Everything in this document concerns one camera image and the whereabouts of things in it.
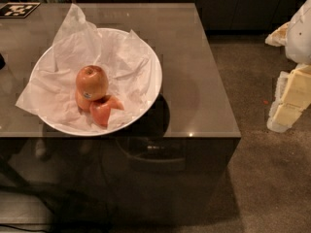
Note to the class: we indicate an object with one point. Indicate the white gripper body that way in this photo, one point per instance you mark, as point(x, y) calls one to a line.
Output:
point(299, 38)

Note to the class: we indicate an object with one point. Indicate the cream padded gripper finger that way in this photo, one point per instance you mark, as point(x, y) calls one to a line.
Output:
point(292, 98)

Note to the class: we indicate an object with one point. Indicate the red-yellow apple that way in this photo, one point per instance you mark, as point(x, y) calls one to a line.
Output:
point(92, 82)

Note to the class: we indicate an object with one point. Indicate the white bowl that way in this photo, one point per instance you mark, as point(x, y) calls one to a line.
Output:
point(147, 91)

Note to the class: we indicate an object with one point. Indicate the lower right red apple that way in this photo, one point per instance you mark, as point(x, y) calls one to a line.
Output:
point(100, 109)

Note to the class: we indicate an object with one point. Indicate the lower left apple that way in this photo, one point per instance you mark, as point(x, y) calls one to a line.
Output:
point(82, 102)

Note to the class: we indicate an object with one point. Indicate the crumpled white paper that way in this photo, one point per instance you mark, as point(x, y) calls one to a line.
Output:
point(77, 46)

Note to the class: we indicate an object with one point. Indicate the black white marker tag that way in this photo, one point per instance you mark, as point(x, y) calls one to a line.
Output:
point(18, 10)

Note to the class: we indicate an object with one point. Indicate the dark object at left edge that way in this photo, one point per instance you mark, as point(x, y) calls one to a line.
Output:
point(2, 62)

